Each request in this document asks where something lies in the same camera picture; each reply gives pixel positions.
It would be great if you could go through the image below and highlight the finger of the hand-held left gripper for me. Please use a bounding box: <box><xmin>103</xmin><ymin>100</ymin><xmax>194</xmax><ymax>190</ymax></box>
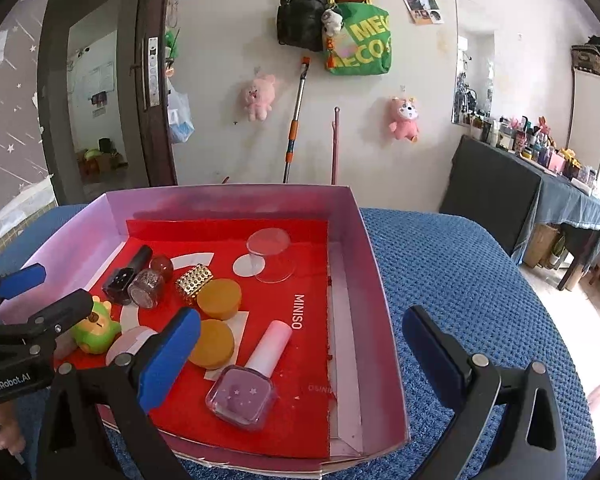
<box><xmin>10</xmin><ymin>290</ymin><xmax>95</xmax><ymax>356</ymax></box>
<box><xmin>0</xmin><ymin>263</ymin><xmax>47</xmax><ymax>326</ymax></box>

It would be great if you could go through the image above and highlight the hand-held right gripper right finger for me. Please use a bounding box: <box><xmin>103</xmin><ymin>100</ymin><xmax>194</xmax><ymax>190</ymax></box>
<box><xmin>401</xmin><ymin>305</ymin><xmax>567</xmax><ymax>480</ymax></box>

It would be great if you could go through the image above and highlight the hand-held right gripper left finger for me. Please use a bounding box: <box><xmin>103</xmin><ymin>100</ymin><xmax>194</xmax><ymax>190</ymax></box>
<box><xmin>34</xmin><ymin>306</ymin><xmax>202</xmax><ymax>480</ymax></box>

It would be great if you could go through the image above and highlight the green toy figure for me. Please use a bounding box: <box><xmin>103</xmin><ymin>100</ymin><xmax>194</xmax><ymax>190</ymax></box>
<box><xmin>70</xmin><ymin>296</ymin><xmax>122</xmax><ymax>356</ymax></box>

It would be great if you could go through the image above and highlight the pale lilac earbud case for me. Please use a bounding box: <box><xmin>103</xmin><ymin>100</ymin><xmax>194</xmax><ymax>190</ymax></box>
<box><xmin>105</xmin><ymin>326</ymin><xmax>158</xmax><ymax>368</ymax></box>

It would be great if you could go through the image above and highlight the orange half sphere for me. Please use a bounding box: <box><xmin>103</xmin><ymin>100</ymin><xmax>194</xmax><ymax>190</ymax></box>
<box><xmin>196</xmin><ymin>279</ymin><xmax>243</xmax><ymax>320</ymax></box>
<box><xmin>187</xmin><ymin>319</ymin><xmax>236</xmax><ymax>368</ymax></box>

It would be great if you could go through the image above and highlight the black nail polish bottle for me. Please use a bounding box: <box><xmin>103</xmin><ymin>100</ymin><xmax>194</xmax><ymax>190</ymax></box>
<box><xmin>102</xmin><ymin>244</ymin><xmax>153</xmax><ymax>306</ymax></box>

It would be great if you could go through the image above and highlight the glitter nail polish bottle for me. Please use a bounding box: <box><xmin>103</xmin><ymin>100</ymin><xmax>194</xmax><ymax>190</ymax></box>
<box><xmin>126</xmin><ymin>255</ymin><xmax>174</xmax><ymax>310</ymax></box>

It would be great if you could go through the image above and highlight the large pink nail polish bottle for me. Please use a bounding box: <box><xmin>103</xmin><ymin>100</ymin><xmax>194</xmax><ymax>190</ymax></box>
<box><xmin>205</xmin><ymin>320</ymin><xmax>293</xmax><ymax>431</ymax></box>

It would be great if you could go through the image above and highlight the gold studded cylinder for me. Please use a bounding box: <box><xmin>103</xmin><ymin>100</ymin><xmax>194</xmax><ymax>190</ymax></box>
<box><xmin>175</xmin><ymin>263</ymin><xmax>214</xmax><ymax>306</ymax></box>

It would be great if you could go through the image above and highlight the clear plastic cup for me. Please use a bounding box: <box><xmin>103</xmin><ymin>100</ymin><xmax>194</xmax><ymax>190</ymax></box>
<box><xmin>246</xmin><ymin>227</ymin><xmax>297</xmax><ymax>283</ymax></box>

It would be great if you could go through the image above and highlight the purple cardboard box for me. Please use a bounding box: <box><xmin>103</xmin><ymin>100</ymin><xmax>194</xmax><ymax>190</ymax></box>
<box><xmin>0</xmin><ymin>184</ymin><xmax>411</xmax><ymax>478</ymax></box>

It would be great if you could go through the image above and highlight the person's left hand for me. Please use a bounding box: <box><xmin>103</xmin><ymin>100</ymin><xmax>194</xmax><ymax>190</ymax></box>
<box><xmin>0</xmin><ymin>404</ymin><xmax>29</xmax><ymax>461</ymax></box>

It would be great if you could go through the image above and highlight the blue knitted blanket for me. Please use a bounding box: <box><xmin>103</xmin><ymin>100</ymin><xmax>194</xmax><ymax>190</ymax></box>
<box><xmin>0</xmin><ymin>204</ymin><xmax>597</xmax><ymax>480</ymax></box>

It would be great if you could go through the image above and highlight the dark brown door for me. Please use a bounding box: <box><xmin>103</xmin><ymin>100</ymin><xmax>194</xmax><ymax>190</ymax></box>
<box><xmin>135</xmin><ymin>0</ymin><xmax>178</xmax><ymax>186</ymax></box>

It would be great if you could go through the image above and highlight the cloth-covered dressing table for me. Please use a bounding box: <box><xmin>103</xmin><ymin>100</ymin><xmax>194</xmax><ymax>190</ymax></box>
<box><xmin>439</xmin><ymin>134</ymin><xmax>600</xmax><ymax>291</ymax></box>

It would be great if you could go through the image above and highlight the clear plastic bag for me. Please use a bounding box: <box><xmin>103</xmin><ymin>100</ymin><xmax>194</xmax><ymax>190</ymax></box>
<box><xmin>166</xmin><ymin>77</ymin><xmax>196</xmax><ymax>145</ymax></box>

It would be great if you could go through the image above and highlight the pink plastic stick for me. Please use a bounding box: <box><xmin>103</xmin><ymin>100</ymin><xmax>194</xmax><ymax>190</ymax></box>
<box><xmin>330</xmin><ymin>106</ymin><xmax>342</xmax><ymax>186</ymax></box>

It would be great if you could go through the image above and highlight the row of cosmetics bottles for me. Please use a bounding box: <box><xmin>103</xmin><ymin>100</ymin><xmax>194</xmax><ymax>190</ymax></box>
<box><xmin>467</xmin><ymin>112</ymin><xmax>598</xmax><ymax>191</ymax></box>

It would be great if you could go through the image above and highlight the pink fox plush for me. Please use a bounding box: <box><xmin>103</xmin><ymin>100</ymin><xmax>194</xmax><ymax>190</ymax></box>
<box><xmin>387</xmin><ymin>96</ymin><xmax>421</xmax><ymax>143</ymax></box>

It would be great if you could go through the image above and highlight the pink rabbit plush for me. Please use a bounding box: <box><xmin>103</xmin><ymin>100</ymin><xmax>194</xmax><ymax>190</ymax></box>
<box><xmin>242</xmin><ymin>74</ymin><xmax>277</xmax><ymax>122</ymax></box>

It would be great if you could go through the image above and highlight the white wardrobe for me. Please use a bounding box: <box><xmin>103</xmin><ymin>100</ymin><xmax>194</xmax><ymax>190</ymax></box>
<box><xmin>570</xmin><ymin>67</ymin><xmax>600</xmax><ymax>196</ymax></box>

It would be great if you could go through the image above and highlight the green tote bag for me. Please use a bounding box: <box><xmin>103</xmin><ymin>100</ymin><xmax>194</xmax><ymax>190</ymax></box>
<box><xmin>324</xmin><ymin>2</ymin><xmax>393</xmax><ymax>77</ymax></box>

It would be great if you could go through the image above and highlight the patterned brown suitcase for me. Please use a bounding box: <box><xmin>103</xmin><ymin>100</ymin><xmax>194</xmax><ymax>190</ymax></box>
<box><xmin>571</xmin><ymin>35</ymin><xmax>600</xmax><ymax>78</ymax></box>

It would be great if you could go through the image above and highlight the black backpack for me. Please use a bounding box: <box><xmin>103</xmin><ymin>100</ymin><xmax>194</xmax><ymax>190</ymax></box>
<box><xmin>276</xmin><ymin>0</ymin><xmax>327</xmax><ymax>52</ymax></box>

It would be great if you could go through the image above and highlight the metal mop handle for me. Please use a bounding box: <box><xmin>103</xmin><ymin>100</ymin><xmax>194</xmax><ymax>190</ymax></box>
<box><xmin>281</xmin><ymin>56</ymin><xmax>311</xmax><ymax>184</ymax></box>

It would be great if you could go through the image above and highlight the wall mirror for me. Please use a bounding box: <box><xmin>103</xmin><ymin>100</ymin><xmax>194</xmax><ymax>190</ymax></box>
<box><xmin>451</xmin><ymin>0</ymin><xmax>497</xmax><ymax>128</ymax></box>

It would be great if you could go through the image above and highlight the panda plush keychain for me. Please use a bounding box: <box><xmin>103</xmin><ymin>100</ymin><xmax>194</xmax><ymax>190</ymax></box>
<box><xmin>321</xmin><ymin>5</ymin><xmax>344</xmax><ymax>38</ymax></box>

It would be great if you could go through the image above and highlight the wall photo collage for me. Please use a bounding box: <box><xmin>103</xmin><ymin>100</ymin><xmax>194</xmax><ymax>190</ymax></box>
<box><xmin>396</xmin><ymin>0</ymin><xmax>445</xmax><ymax>26</ymax></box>

